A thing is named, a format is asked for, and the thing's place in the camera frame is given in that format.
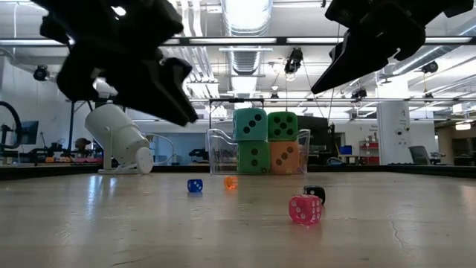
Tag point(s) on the red shelf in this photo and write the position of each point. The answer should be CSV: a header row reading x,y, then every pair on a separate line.
x,y
370,145

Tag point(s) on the small black round-cornered die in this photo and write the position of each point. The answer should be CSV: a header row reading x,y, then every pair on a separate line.
x,y
316,191

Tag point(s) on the small orange translucent die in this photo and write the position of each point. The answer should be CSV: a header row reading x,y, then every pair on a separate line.
x,y
231,182

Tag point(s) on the large orange foam die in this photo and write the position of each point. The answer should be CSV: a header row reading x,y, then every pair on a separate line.
x,y
284,158

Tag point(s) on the blue box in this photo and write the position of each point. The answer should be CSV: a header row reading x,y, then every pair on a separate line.
x,y
346,150

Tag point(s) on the small blue translucent die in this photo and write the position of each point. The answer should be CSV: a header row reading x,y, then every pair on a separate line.
x,y
195,185

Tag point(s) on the black ceiling spotlight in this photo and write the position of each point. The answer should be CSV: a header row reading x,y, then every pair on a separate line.
x,y
294,61
41,72
429,67
359,93

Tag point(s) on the white bullet security camera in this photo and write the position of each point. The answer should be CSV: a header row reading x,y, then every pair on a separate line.
x,y
119,137

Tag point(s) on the white column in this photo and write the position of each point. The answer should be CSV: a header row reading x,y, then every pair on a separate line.
x,y
394,126

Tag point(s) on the small pink translucent die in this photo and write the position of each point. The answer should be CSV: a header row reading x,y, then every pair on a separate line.
x,y
305,209

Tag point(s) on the large teal foam die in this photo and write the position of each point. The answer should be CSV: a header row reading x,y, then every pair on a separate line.
x,y
250,124

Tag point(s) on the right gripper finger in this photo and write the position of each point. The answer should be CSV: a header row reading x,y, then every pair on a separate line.
x,y
409,41
357,56

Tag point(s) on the clear plastic bin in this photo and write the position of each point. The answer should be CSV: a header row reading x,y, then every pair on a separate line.
x,y
219,156

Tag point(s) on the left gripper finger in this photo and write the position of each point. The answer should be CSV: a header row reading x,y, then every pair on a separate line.
x,y
156,93
82,78

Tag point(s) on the black monitor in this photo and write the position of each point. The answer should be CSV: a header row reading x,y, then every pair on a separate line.
x,y
320,130

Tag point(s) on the slanted silver ceiling duct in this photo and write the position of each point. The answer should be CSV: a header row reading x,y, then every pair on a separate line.
x,y
442,56

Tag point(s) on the grey office chair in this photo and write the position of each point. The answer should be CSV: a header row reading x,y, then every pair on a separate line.
x,y
419,154

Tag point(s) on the black aluminium table frame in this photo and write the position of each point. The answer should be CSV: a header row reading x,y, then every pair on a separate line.
x,y
37,171

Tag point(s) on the black background rig frame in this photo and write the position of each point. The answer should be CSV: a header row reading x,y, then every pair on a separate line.
x,y
238,99

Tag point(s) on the wall monitor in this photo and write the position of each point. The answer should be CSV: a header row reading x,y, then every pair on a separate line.
x,y
31,132

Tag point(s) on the background robot arms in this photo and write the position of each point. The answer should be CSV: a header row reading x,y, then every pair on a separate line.
x,y
56,149

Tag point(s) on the large green foam die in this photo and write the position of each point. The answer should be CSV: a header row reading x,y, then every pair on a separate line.
x,y
253,158
282,126

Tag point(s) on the black overhead crossbar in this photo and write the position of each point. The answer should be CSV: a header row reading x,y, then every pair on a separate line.
x,y
282,40

